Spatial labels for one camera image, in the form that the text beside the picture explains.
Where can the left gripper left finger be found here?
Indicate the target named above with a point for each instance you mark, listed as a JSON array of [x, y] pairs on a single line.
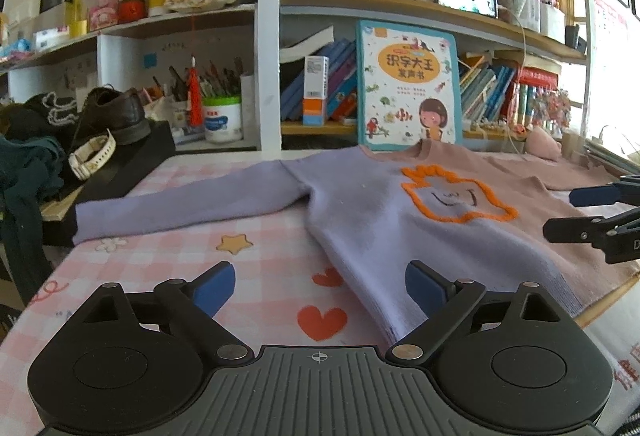
[[190, 307]]

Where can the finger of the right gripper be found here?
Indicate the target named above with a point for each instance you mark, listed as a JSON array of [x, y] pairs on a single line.
[[590, 228], [619, 192]]

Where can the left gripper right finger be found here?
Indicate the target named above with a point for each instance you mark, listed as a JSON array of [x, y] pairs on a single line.
[[446, 305]]

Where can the purple and pink sweater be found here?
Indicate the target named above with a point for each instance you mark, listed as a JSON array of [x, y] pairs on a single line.
[[461, 213]]

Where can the pink checkered table mat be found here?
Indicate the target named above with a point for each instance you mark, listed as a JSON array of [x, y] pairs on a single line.
[[287, 292]]

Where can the pink plush toy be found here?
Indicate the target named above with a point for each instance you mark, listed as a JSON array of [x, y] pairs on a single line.
[[541, 144]]

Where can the red thick book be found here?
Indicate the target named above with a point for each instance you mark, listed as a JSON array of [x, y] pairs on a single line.
[[539, 78]]

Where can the black box platform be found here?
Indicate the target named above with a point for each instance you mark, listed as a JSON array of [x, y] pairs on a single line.
[[129, 166]]

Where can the white wristwatch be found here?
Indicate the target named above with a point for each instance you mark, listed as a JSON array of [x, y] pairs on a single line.
[[90, 157]]

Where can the white green-lid jar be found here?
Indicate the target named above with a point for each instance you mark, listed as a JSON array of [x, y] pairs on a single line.
[[223, 119]]

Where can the dark green garment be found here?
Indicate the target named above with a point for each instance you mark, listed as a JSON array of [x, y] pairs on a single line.
[[30, 175]]

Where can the brown leather shoe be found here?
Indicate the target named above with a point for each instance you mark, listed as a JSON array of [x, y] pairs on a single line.
[[107, 110]]

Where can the red hanging tassel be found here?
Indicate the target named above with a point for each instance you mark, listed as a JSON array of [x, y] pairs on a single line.
[[195, 96]]

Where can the teal children's picture book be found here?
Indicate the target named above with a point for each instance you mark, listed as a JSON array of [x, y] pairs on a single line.
[[408, 86]]

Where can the white orange carton box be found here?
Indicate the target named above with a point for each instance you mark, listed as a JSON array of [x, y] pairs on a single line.
[[316, 82]]

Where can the white bookshelf frame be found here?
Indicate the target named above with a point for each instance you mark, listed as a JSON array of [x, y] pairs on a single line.
[[257, 49]]

